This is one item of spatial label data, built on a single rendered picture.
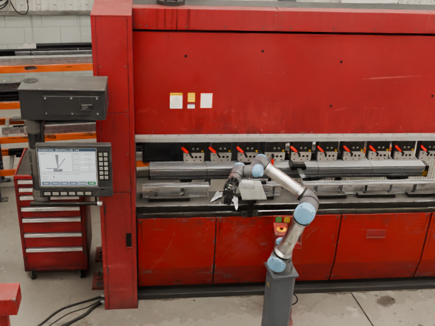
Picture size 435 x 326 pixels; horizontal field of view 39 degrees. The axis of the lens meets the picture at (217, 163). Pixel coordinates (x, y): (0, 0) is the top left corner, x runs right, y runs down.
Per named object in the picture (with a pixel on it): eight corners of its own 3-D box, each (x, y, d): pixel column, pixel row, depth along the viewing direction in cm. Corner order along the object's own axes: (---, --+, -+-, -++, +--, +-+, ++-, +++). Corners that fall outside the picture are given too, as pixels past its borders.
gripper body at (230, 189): (223, 187, 348) (228, 174, 357) (220, 197, 354) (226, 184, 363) (235, 191, 347) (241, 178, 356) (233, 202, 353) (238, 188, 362)
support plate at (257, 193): (242, 200, 437) (242, 198, 436) (237, 182, 460) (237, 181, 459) (267, 199, 439) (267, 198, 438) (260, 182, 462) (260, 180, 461)
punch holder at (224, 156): (210, 162, 446) (211, 142, 439) (209, 157, 454) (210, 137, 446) (230, 162, 448) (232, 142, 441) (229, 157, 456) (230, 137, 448)
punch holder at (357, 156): (342, 161, 458) (345, 141, 451) (339, 156, 466) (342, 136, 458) (362, 161, 460) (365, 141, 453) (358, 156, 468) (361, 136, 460)
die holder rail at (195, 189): (142, 198, 455) (142, 187, 451) (142, 194, 461) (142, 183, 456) (208, 196, 461) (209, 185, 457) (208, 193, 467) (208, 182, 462)
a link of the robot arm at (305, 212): (285, 264, 392) (322, 201, 363) (279, 277, 379) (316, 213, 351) (269, 255, 393) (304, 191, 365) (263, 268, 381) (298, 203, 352)
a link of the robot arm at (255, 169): (263, 159, 365) (246, 160, 370) (258, 167, 356) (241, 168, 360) (267, 171, 368) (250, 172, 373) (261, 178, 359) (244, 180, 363)
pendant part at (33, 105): (29, 215, 386) (15, 88, 348) (36, 195, 408) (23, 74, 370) (110, 214, 392) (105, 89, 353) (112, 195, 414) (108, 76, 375)
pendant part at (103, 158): (39, 197, 379) (34, 145, 363) (43, 187, 389) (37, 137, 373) (112, 196, 383) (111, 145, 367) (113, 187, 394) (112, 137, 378)
